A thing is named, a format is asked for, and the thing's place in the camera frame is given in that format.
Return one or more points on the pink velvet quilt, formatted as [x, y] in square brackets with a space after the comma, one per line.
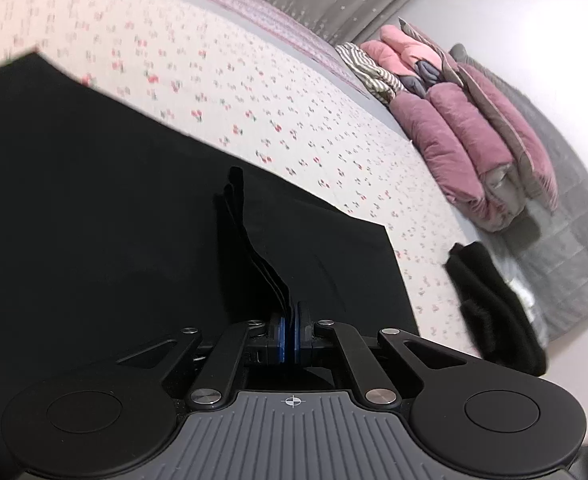
[454, 140]

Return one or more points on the cherry print bed sheet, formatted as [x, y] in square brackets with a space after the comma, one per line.
[224, 70]

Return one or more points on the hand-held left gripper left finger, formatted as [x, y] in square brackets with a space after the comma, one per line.
[280, 340]

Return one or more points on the black pants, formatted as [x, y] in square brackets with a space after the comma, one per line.
[99, 210]

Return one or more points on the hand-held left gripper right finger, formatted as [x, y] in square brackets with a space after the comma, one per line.
[303, 335]

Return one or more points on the striped folded cloth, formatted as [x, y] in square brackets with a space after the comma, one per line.
[369, 72]

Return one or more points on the folded black garment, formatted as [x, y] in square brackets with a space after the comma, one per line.
[494, 310]

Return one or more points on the grey quilted blanket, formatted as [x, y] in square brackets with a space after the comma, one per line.
[564, 240]

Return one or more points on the pink padded jacket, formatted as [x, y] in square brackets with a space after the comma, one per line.
[394, 52]

